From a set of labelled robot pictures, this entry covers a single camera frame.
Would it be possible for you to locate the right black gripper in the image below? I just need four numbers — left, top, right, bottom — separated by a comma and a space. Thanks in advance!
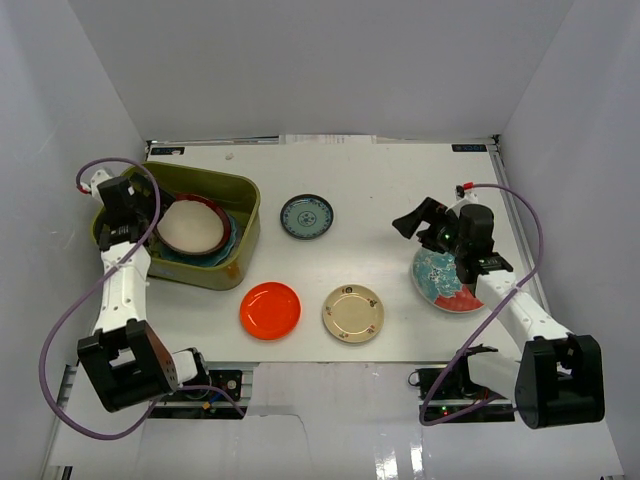
393, 198, 467, 258

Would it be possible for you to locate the red rimmed cream plate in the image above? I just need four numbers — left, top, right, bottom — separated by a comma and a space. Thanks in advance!
155, 194, 232, 256

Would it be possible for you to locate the teal and red floral plate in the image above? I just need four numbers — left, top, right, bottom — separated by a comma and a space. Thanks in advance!
410, 248, 484, 314

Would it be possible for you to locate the teal scalloped plate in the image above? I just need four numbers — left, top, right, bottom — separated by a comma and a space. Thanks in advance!
158, 214, 238, 268

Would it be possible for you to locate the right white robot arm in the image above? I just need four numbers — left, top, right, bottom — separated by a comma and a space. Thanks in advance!
392, 193, 605, 429

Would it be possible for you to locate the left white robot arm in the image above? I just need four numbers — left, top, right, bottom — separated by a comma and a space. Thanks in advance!
77, 169, 212, 412

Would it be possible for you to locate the olive green plastic bin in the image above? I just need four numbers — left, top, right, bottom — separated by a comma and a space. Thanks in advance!
90, 160, 262, 291

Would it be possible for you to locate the left blue table label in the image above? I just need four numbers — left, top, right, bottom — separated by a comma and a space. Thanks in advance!
149, 146, 185, 156

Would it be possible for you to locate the blue table label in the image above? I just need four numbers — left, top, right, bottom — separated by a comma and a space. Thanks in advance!
149, 146, 185, 156
451, 144, 487, 153

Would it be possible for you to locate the right blue table label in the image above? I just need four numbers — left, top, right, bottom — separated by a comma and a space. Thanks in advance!
451, 144, 487, 153

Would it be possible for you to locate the small blue patterned dish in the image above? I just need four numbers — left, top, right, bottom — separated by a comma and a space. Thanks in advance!
279, 193, 335, 241

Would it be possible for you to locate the cream floral plate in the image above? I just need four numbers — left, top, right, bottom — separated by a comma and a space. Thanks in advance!
322, 284, 385, 344

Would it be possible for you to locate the orange plate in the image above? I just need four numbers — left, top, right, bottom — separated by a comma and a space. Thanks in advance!
239, 282, 301, 341

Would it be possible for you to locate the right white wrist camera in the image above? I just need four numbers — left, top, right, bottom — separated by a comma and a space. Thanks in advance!
449, 182, 479, 216

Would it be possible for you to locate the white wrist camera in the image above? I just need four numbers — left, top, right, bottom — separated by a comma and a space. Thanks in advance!
76, 168, 113, 202
449, 182, 479, 216

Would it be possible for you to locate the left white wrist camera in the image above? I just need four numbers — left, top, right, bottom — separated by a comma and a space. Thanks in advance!
76, 168, 113, 202

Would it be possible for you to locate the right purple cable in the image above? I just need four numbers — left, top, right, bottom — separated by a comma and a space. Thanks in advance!
417, 182, 544, 427

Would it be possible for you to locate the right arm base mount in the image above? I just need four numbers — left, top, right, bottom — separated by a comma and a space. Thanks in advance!
407, 364, 515, 424

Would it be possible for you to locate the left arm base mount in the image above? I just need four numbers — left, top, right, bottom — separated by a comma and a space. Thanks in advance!
164, 368, 244, 417

